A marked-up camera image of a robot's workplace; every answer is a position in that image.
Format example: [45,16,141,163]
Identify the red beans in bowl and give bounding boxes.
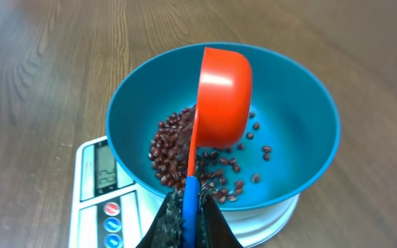
[146,105,286,211]

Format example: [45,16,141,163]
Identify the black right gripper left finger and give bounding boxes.
[136,191,183,248]

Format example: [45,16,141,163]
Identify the white digital kitchen scale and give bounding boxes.
[68,136,299,248]

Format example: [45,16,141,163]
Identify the blue metal bowl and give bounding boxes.
[106,42,340,211]

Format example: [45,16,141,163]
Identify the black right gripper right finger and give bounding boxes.
[196,191,243,248]

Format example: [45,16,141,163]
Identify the orange scoop with blue handle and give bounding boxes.
[182,47,252,247]

